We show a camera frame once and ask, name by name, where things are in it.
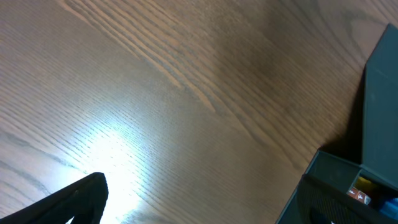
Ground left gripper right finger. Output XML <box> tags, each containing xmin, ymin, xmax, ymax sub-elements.
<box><xmin>296</xmin><ymin>175</ymin><xmax>397</xmax><ymax>224</ymax></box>

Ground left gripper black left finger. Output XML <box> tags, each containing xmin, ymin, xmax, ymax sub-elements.
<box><xmin>1</xmin><ymin>172</ymin><xmax>109</xmax><ymax>224</ymax></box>

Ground dark green hinged box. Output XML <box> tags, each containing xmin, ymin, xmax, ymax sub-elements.
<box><xmin>278</xmin><ymin>24</ymin><xmax>397</xmax><ymax>223</ymax></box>

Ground brown carton with barcode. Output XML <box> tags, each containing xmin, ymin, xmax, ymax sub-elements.
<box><xmin>347</xmin><ymin>187</ymin><xmax>371</xmax><ymax>205</ymax></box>

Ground yellow snack bag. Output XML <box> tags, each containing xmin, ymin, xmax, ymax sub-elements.
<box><xmin>354</xmin><ymin>176</ymin><xmax>377</xmax><ymax>194</ymax></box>

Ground blue Oreo cookie pack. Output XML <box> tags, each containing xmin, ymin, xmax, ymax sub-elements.
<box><xmin>379</xmin><ymin>198</ymin><xmax>398</xmax><ymax>220</ymax></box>

